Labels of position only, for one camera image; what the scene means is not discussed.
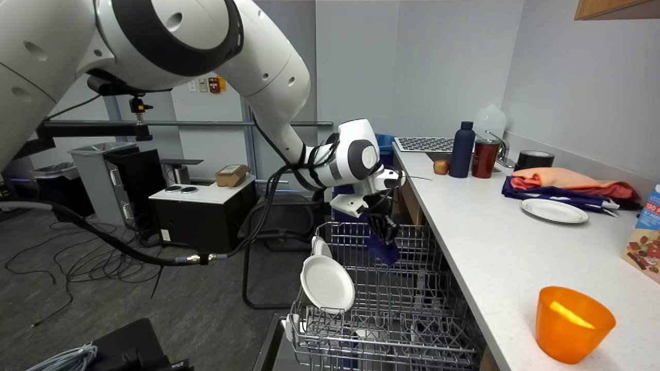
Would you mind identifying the black round container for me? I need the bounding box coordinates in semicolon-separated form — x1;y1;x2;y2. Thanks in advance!
515;150;554;171

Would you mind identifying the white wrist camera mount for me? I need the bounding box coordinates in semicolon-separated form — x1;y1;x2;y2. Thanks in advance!
331;193;369;219

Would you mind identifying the blue plastic cup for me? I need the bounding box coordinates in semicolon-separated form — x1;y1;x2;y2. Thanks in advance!
367;234;400;265

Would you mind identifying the wire dishwasher rack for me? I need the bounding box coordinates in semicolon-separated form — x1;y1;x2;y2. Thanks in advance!
283;221;483;371

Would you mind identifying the blue recycling bin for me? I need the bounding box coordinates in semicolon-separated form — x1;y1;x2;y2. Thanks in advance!
377;134;395;166

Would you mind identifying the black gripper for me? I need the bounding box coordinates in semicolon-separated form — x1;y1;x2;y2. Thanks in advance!
359;166;406;246

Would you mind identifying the black cable bundle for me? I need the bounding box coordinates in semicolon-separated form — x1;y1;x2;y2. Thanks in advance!
49;162;298;268

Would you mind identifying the orange plastic cup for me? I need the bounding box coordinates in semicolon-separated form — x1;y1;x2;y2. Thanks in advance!
534;286;617;365

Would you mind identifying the cardboard box on cabinet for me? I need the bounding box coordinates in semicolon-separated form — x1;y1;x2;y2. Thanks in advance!
215;164;248;188

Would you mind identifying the black camera on stand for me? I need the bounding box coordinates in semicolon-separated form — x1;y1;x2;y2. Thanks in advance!
86;67;150;121

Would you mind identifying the orange cloth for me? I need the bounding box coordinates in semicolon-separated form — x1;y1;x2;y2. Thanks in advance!
512;166;640;200

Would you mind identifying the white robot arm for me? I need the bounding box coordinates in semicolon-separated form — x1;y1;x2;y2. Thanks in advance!
0;0;406;242

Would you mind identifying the dark blue cloth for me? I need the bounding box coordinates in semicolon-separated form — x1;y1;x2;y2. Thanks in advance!
501;174;642;214

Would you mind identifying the black low cabinet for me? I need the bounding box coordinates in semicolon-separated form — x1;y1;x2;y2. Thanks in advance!
149;180;256;253

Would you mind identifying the red travel tumbler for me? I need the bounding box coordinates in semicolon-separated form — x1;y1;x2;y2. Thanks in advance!
473;143;501;180

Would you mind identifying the white plate on counter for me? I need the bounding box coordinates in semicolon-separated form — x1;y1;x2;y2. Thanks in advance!
519;200;590;225

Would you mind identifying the colourful cardboard box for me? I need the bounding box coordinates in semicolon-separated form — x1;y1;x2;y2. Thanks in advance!
626;186;660;282

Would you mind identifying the navy blue water bottle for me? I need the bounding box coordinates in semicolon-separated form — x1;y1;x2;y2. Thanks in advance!
450;121;475;177

